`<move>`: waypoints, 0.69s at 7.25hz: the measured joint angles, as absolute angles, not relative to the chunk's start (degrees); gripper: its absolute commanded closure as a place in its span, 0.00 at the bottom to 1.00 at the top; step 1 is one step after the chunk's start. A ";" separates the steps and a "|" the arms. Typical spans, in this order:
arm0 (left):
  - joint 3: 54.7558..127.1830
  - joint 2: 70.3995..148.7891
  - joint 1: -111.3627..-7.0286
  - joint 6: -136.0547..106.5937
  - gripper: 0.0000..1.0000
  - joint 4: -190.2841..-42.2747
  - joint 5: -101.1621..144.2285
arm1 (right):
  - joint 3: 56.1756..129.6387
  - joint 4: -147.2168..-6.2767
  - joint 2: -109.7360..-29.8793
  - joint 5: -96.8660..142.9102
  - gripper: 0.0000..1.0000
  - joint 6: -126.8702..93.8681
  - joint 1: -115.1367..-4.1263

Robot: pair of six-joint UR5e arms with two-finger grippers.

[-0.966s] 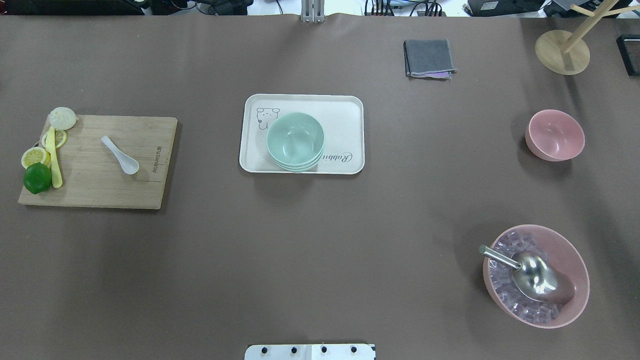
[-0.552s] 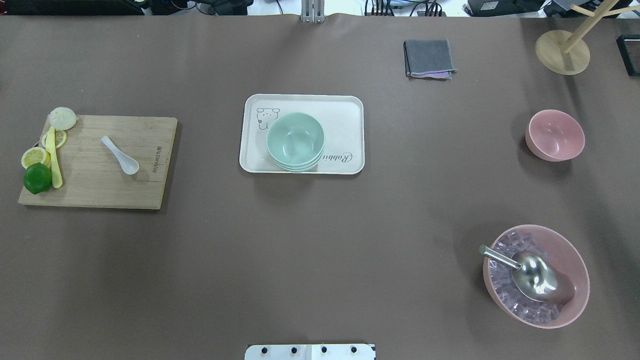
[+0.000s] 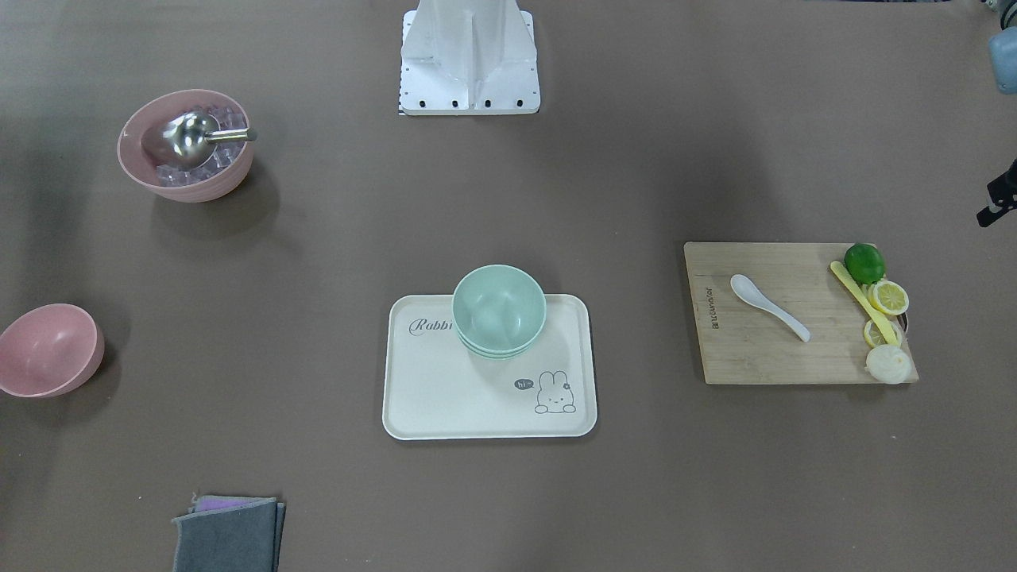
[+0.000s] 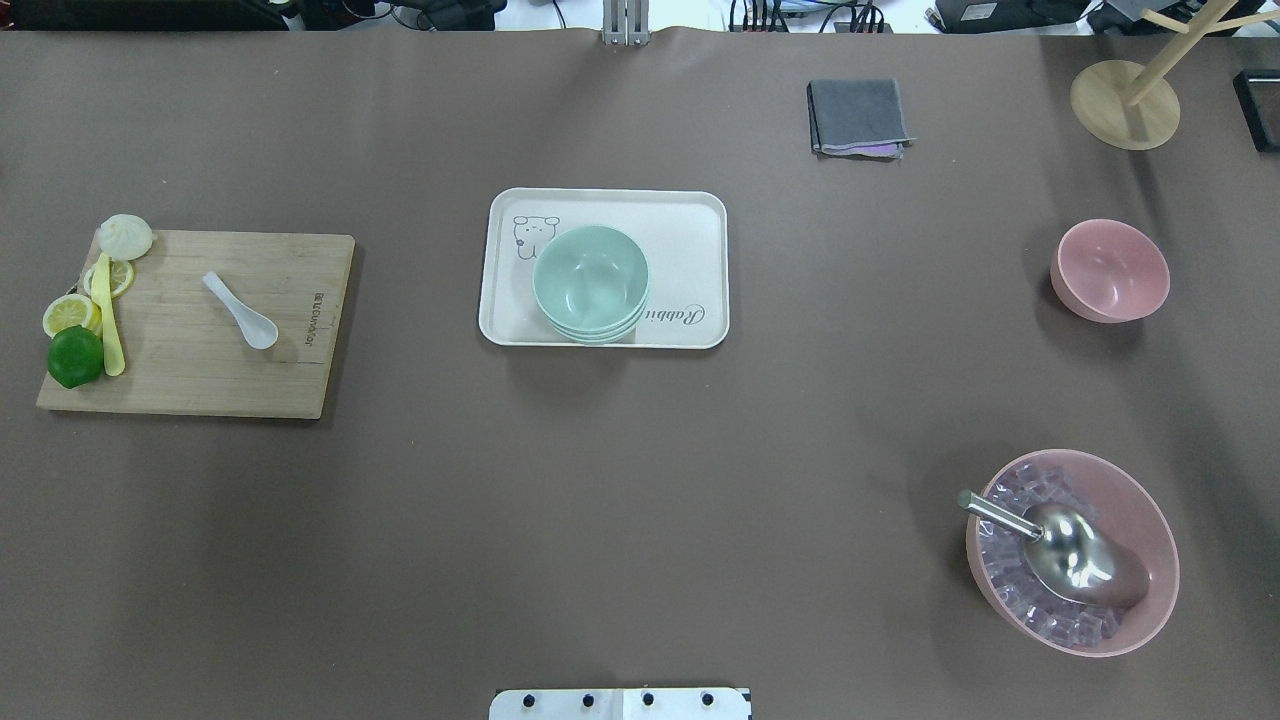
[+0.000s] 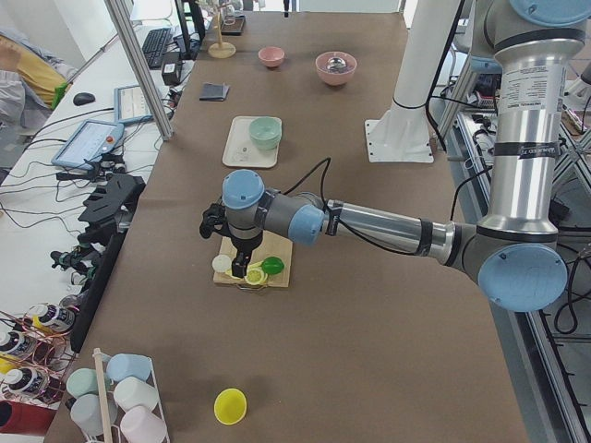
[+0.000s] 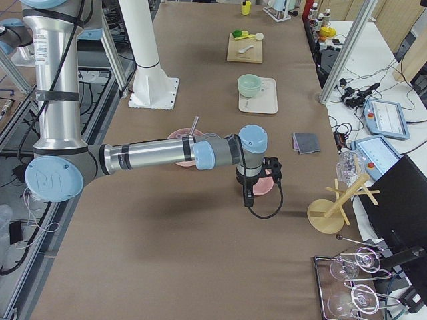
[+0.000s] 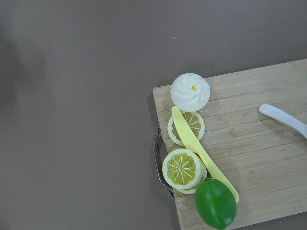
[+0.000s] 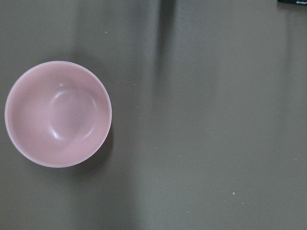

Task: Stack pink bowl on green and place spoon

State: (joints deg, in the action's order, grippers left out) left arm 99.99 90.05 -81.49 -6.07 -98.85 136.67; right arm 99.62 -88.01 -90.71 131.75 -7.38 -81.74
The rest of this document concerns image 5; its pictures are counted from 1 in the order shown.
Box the white toy steamed bun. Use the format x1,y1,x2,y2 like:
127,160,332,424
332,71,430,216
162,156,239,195
211,254,232,273

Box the small pink bowl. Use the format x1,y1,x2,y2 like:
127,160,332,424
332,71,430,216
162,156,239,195
258,46,285,68

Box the red container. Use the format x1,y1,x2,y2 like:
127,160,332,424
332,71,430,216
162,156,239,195
1,401,56,437

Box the copper wire basket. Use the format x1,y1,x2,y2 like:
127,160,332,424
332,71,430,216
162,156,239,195
1,303,79,407

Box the green cup on rack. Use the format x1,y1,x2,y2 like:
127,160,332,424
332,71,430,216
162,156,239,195
66,368,99,399

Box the wooden mug tree stand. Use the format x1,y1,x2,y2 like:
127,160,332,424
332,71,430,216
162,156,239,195
198,0,236,59

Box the blue teach pendant tablet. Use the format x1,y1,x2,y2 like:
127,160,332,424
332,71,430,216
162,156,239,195
51,119,125,170

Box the white wire cup rack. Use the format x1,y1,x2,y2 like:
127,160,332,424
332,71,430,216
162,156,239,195
66,351,170,442

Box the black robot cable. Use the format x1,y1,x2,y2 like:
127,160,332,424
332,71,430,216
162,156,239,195
282,157,332,204

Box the yellow plastic knife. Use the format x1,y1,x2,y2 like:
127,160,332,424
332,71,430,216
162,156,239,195
224,261,262,280

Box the pink cup on rack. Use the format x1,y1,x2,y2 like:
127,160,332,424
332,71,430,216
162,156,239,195
120,406,167,443

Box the bamboo cutting board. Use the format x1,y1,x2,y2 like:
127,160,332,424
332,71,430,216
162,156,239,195
213,233,293,289

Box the person in yellow shirt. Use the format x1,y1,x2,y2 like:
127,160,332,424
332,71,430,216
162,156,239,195
1,28,77,132

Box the black computer mouse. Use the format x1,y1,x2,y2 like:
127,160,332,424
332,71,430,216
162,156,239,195
72,92,96,106

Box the cream rabbit tray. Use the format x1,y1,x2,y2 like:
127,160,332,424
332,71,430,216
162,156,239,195
223,116,279,169

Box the aluminium frame post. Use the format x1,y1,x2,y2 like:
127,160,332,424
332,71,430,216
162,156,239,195
104,0,174,141

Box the black keyboard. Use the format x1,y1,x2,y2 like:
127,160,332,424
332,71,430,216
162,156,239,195
141,28,172,70

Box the metal scoop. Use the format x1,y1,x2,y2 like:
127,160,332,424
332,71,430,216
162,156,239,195
325,56,350,74

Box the paint bottle middle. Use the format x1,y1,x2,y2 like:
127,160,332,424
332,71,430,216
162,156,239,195
1,330,37,360

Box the paint bottle lower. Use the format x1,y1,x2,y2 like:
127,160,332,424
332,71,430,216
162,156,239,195
4,368,49,397

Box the wooden rack stick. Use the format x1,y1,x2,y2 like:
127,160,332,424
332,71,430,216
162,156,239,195
92,348,113,443

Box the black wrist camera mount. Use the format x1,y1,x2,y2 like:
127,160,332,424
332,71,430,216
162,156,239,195
199,203,230,239

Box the green lime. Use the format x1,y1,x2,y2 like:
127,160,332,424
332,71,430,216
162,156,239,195
260,257,285,275

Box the stacked green bowls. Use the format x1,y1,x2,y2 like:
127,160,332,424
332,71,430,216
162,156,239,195
248,116,283,150

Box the large pink ice bowl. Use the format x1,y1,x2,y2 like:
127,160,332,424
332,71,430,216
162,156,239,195
315,51,357,86

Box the folded grey cloth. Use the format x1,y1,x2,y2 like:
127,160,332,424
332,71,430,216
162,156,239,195
199,82,230,102

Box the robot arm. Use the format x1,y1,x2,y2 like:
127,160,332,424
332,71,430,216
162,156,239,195
221,1,590,312

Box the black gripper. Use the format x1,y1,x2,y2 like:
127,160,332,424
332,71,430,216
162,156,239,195
231,235,262,278

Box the black power adapter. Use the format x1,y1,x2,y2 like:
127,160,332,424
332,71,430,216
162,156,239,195
161,51,183,86

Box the yellow plastic cup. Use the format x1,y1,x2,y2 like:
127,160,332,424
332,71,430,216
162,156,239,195
213,388,247,425

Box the black tool holder stand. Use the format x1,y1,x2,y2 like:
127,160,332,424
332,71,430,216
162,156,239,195
50,174,146,353

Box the blue cup on rack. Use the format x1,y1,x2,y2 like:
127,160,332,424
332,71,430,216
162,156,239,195
106,353,151,382

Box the white cup on rack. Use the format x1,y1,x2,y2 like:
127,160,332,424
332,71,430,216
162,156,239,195
114,377,158,412

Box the grey cup on rack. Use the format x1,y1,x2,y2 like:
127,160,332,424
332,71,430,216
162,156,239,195
70,393,103,436

